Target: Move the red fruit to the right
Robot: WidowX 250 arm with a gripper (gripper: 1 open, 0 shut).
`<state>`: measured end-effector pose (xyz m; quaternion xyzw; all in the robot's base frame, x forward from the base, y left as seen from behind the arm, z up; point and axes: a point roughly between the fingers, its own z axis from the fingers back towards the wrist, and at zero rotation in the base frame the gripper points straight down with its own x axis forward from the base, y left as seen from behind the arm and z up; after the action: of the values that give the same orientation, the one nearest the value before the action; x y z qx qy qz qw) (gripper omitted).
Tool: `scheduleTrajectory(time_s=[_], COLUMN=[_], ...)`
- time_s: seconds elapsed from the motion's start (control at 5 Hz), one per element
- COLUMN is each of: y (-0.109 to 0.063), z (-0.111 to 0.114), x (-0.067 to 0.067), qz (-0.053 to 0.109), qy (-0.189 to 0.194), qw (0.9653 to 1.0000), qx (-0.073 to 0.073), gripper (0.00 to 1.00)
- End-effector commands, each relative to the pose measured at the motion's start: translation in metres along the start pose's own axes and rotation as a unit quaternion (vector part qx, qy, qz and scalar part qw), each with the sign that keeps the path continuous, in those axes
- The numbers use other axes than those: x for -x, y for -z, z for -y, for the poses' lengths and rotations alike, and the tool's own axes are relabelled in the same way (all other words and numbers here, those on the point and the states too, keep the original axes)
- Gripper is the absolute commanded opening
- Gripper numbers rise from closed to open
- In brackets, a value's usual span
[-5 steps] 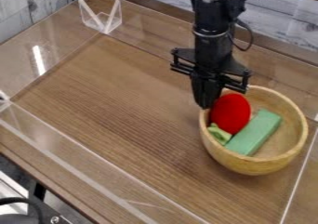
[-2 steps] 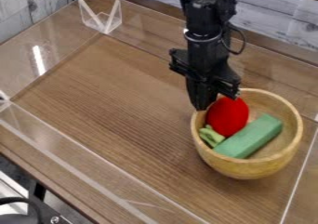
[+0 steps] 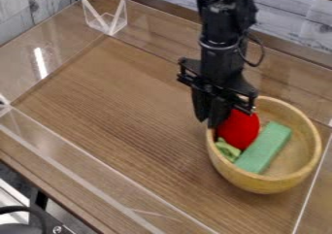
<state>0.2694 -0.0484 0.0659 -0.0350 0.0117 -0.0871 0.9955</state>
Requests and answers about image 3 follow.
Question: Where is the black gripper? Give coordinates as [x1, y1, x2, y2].
[178, 40, 259, 128]

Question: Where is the clear acrylic tray wall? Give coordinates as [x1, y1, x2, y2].
[0, 99, 218, 234]

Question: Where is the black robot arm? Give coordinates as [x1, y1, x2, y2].
[178, 0, 260, 128]

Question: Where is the wooden bowl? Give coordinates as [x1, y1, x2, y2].
[206, 96, 323, 194]

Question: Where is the black table leg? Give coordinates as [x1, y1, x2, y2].
[35, 191, 48, 210]

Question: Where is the red plush strawberry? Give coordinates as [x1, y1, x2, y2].
[215, 110, 262, 162]

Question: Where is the black cable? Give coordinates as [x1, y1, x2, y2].
[0, 205, 50, 234]

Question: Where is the clear acrylic corner bracket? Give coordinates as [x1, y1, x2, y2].
[82, 0, 127, 36]

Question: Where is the green rectangular block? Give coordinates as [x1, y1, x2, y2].
[235, 121, 292, 174]

